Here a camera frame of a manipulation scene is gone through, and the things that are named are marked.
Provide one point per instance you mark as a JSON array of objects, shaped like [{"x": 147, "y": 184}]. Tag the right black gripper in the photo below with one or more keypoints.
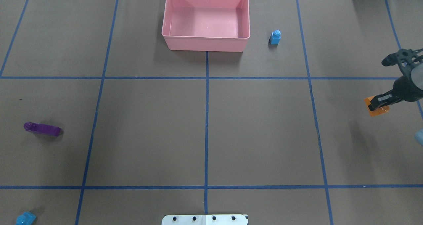
[{"x": 407, "y": 89}]

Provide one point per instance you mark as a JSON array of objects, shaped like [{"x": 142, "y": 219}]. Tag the small blue block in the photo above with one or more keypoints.
[{"x": 275, "y": 37}]

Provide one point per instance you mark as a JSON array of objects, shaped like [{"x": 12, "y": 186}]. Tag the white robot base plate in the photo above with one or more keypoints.
[{"x": 206, "y": 219}]

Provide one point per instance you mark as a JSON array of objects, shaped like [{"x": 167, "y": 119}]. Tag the long blue block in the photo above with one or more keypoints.
[{"x": 27, "y": 218}]

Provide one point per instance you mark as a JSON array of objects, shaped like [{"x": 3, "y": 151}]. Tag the purple block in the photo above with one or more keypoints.
[{"x": 43, "y": 129}]

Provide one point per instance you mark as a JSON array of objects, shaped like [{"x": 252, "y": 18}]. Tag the orange block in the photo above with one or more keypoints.
[{"x": 376, "y": 112}]

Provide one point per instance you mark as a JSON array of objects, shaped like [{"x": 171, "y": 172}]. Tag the pink plastic box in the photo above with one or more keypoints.
[{"x": 206, "y": 25}]

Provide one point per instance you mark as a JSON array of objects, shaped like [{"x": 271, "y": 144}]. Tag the brown paper table mat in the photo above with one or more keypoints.
[{"x": 278, "y": 132}]

